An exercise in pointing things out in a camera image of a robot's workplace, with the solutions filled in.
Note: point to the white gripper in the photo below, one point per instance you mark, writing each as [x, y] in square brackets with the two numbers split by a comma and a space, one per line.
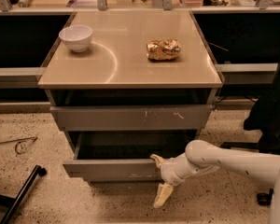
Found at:
[170, 172]

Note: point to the black chair base leg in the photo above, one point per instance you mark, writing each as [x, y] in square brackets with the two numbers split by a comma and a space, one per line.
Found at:
[12, 203]

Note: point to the grey three-drawer cabinet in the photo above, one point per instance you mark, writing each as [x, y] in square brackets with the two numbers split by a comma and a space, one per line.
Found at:
[115, 69]

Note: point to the grey drawer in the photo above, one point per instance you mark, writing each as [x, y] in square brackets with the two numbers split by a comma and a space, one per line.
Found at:
[131, 118]
[124, 156]

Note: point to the grey window frame rail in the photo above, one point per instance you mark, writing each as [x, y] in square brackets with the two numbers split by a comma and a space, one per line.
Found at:
[23, 77]

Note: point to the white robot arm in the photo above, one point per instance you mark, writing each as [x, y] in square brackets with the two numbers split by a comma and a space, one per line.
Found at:
[201, 158]

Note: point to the grey top drawer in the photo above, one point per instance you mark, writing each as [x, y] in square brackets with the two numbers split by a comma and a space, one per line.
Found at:
[131, 118]

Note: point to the white ceramic bowl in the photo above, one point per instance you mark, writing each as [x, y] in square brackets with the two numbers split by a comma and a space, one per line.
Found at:
[77, 38]

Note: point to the crumpled golden snack bag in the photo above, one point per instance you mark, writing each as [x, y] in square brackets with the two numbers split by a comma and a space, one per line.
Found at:
[163, 50]

